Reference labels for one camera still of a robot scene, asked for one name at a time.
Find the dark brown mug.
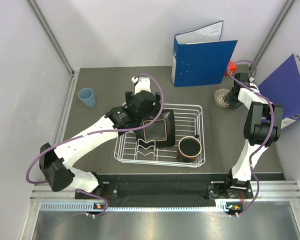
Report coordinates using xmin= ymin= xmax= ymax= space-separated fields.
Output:
xmin=176 ymin=135 xmax=203 ymax=163

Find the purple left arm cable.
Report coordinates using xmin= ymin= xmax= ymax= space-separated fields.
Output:
xmin=26 ymin=73 xmax=165 ymax=218

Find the small orange object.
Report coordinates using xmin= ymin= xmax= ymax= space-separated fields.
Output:
xmin=224 ymin=61 xmax=237 ymax=76

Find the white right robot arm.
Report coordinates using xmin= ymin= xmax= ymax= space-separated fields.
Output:
xmin=223 ymin=72 xmax=284 ymax=198

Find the purple leaning binder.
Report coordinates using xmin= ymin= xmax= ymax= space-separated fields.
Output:
xmin=258 ymin=54 xmax=300 ymax=128

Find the white wire dish rack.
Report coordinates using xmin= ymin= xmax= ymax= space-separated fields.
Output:
xmin=113 ymin=103 xmax=206 ymax=168

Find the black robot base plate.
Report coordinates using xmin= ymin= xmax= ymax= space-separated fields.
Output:
xmin=74 ymin=172 xmax=256 ymax=201

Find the blue standing binder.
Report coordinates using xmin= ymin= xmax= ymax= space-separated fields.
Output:
xmin=171 ymin=20 xmax=238 ymax=87

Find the brown floral patterned bowl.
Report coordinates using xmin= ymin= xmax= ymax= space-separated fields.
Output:
xmin=213 ymin=88 xmax=230 ymax=108

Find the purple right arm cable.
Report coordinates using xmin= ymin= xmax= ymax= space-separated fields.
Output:
xmin=226 ymin=59 xmax=276 ymax=218

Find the light blue cup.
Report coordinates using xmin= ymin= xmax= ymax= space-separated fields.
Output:
xmin=78 ymin=87 xmax=96 ymax=109

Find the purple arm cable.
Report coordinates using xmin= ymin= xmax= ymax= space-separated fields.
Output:
xmin=226 ymin=59 xmax=276 ymax=218
xmin=26 ymin=73 xmax=165 ymax=218

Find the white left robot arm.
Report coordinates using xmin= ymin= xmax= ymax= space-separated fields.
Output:
xmin=39 ymin=74 xmax=164 ymax=199

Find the slotted cable duct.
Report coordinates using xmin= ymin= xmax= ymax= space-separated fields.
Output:
xmin=40 ymin=201 xmax=230 ymax=212

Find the black square plate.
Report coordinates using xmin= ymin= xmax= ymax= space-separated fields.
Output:
xmin=135 ymin=109 xmax=176 ymax=149

